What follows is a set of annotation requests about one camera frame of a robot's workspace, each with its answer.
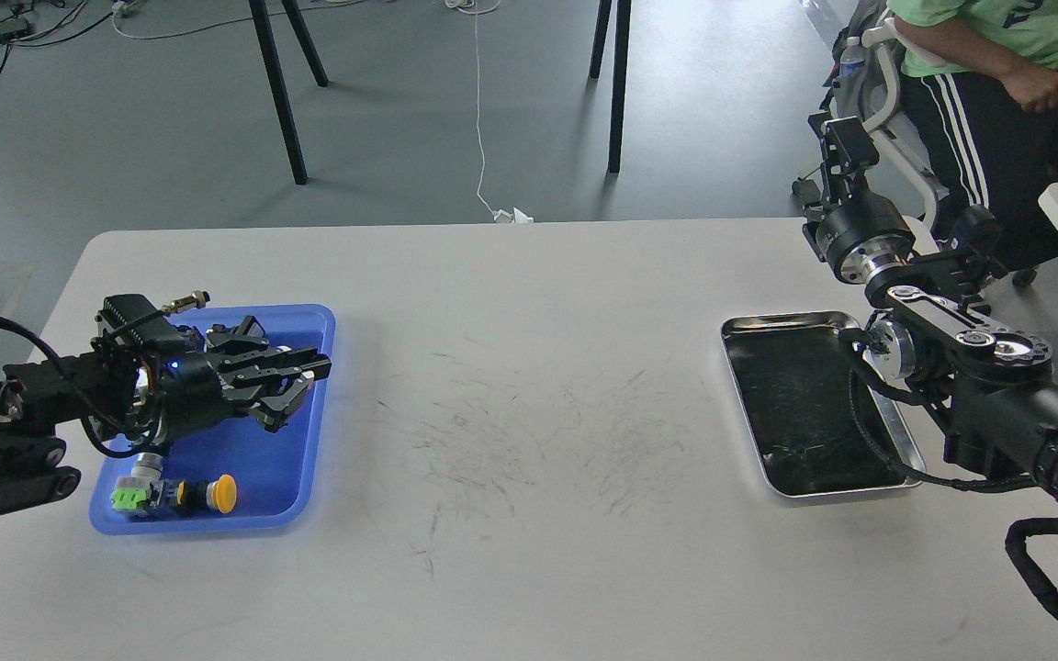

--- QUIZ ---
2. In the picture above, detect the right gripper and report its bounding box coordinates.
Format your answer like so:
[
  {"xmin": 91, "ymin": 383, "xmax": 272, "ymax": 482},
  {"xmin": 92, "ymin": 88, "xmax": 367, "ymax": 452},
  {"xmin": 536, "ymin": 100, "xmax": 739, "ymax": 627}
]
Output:
[{"xmin": 802, "ymin": 112, "xmax": 915, "ymax": 284}]

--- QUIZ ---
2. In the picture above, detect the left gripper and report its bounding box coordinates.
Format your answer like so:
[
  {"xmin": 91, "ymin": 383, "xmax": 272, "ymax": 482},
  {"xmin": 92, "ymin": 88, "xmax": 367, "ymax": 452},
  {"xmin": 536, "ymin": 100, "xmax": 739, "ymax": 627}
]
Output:
[{"xmin": 148, "ymin": 317, "xmax": 332, "ymax": 441}]

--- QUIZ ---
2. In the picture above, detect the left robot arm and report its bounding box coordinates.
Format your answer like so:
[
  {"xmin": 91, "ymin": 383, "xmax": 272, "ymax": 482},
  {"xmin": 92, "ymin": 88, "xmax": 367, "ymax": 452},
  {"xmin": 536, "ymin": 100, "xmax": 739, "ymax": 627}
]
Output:
[{"xmin": 0, "ymin": 290, "xmax": 332, "ymax": 519}]

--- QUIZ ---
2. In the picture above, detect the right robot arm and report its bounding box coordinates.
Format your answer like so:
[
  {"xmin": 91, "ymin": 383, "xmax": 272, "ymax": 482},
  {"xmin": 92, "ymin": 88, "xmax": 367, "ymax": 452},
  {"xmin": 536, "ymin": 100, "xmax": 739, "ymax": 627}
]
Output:
[{"xmin": 796, "ymin": 112, "xmax": 1058, "ymax": 621}]

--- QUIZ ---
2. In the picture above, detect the blue plastic tray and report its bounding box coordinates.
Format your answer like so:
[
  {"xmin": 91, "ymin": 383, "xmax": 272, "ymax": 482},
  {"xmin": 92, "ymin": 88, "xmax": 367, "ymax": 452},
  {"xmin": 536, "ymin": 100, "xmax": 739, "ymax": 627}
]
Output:
[{"xmin": 88, "ymin": 304, "xmax": 336, "ymax": 535}]

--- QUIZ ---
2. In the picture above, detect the yellow push button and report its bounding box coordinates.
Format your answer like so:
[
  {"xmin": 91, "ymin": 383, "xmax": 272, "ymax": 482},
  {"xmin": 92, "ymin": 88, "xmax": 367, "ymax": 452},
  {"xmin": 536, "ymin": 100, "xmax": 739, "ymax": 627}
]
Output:
[{"xmin": 171, "ymin": 474, "xmax": 238, "ymax": 516}]

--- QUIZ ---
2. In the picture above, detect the white office chair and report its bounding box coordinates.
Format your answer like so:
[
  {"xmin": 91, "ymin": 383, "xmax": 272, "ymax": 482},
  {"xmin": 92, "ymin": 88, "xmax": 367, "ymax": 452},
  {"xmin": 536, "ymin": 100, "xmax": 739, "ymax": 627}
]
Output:
[{"xmin": 791, "ymin": 0, "xmax": 1040, "ymax": 287}]

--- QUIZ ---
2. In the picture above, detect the seated person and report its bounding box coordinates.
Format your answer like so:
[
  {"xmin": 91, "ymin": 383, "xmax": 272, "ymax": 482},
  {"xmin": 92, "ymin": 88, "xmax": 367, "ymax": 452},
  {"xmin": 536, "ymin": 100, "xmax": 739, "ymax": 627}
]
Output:
[{"xmin": 886, "ymin": 1, "xmax": 1058, "ymax": 272}]

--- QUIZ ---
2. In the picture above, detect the metal tray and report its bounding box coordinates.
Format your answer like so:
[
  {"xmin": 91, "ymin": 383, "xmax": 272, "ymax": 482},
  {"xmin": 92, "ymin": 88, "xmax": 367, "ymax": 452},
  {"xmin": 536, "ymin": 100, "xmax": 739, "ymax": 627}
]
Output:
[{"xmin": 720, "ymin": 312, "xmax": 925, "ymax": 504}]

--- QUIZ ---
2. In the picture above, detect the black table leg right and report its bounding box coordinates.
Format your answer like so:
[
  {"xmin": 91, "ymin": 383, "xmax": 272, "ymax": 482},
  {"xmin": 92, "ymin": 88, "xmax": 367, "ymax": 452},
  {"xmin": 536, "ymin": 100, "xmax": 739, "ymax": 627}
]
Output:
[{"xmin": 588, "ymin": 0, "xmax": 633, "ymax": 175}]

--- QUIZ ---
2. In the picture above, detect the black table leg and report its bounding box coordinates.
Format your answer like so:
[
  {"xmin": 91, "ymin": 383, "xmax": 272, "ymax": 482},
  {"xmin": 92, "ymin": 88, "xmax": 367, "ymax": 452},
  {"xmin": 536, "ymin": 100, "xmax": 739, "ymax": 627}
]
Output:
[
  {"xmin": 588, "ymin": 0, "xmax": 633, "ymax": 175},
  {"xmin": 247, "ymin": 0, "xmax": 329, "ymax": 185}
]

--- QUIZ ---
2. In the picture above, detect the black table leg left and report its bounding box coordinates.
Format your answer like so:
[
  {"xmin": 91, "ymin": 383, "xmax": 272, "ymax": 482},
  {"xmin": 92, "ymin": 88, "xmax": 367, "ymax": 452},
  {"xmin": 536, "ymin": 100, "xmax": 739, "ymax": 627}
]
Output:
[{"xmin": 247, "ymin": 0, "xmax": 329, "ymax": 185}]

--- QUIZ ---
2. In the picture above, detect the green switch component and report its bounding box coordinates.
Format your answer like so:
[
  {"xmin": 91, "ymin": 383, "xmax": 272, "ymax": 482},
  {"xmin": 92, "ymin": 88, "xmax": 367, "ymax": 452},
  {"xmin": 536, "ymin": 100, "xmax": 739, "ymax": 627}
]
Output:
[{"xmin": 109, "ymin": 453, "xmax": 176, "ymax": 519}]

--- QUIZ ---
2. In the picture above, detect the white cable on floor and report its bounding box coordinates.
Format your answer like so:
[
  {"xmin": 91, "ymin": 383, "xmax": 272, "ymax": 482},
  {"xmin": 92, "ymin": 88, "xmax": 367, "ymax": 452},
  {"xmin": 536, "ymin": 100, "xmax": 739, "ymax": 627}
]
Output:
[{"xmin": 444, "ymin": 0, "xmax": 535, "ymax": 224}]

